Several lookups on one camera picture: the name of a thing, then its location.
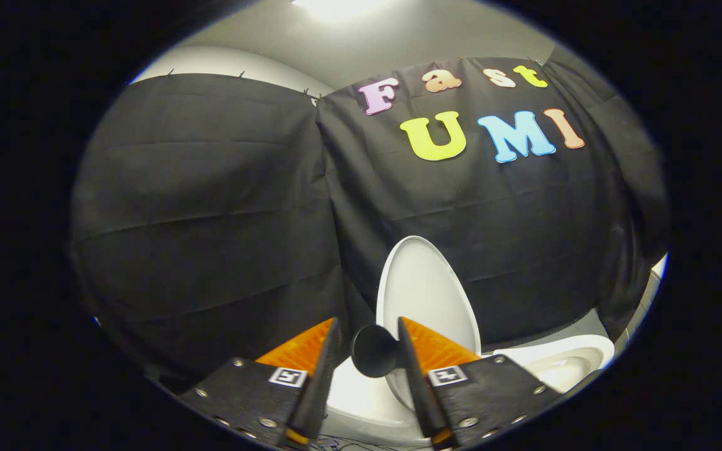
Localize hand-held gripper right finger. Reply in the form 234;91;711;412
396;316;564;449

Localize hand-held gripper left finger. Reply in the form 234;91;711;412
179;316;343;449

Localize black knob handle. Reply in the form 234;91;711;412
350;324;403;379

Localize white toilet lid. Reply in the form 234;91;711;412
375;236;483;412

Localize white toilet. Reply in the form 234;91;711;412
327;334;616;443

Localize black backdrop cloth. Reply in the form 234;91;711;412
70;44;670;392

